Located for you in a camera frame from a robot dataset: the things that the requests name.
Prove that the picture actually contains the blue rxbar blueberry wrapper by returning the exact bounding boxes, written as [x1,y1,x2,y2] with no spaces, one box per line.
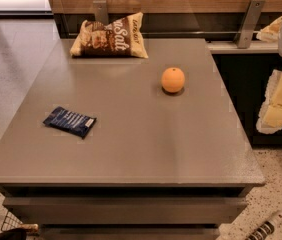
[43,107,97,139]

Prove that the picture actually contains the orange fruit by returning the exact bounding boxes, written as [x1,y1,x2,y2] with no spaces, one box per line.
[161,67,185,93]

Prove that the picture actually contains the grey drawer cabinet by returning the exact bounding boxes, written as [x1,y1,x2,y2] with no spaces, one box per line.
[0,39,264,240]

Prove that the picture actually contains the brown white chips bag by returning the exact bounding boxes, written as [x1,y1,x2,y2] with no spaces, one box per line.
[70,12,148,58]

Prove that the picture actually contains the white power strip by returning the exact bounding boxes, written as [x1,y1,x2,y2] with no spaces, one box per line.
[245,210,282,240]

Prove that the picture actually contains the right metal bracket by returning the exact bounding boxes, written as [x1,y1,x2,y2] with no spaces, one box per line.
[234,0,266,49]

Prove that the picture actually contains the metal bracket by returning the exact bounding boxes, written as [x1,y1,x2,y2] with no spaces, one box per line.
[234,0,266,49]
[93,0,109,25]

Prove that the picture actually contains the left metal bracket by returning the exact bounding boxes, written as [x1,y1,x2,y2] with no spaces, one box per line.
[93,0,109,25]

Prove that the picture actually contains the wire basket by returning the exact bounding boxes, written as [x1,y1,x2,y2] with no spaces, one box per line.
[0,211,39,240]

